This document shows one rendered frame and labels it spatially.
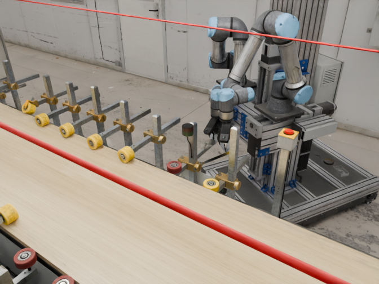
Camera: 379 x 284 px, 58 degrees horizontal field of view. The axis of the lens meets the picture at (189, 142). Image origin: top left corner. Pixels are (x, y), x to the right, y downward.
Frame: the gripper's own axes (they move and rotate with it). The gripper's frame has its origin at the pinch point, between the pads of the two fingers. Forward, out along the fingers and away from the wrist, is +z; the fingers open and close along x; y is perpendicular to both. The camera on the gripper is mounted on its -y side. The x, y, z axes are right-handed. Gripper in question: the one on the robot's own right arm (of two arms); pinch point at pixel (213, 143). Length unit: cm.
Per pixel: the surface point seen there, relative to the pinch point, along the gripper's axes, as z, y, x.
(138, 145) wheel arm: -13, -44, 24
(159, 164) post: 5.9, -31.6, 19.3
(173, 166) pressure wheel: -7.5, -43.2, -0.6
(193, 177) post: 5.3, -31.6, -5.7
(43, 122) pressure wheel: -11, -55, 96
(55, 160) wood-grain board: -7, -75, 58
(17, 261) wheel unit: -8, -127, 12
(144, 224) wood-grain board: -7, -85, -15
